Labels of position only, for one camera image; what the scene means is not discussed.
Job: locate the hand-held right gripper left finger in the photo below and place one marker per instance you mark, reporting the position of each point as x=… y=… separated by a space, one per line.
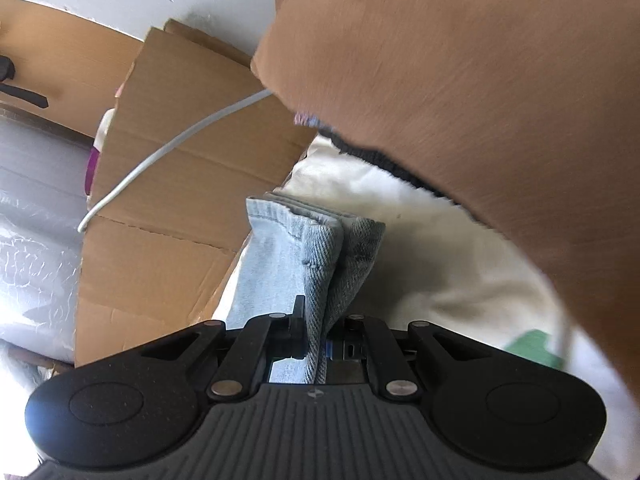
x=299 y=330

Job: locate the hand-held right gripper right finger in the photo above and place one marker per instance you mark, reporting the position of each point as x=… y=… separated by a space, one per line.
x=329 y=349

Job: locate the light blue denim pants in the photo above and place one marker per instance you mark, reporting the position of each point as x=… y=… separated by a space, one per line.
x=280 y=260

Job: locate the printed cream bed sheet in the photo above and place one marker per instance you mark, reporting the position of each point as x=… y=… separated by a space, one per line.
x=450 y=270

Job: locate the dark leopard print cloth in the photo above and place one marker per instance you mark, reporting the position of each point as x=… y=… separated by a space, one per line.
x=380 y=160

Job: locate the brown cardboard sheet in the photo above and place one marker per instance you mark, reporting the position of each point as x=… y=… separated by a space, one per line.
x=190 y=175

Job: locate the pink packet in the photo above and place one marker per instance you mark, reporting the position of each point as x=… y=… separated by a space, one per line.
x=95 y=165

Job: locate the brown folded cloth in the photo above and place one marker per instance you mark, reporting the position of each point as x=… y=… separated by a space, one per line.
x=475 y=85

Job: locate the cardboard box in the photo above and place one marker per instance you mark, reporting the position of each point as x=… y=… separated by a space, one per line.
x=65 y=55

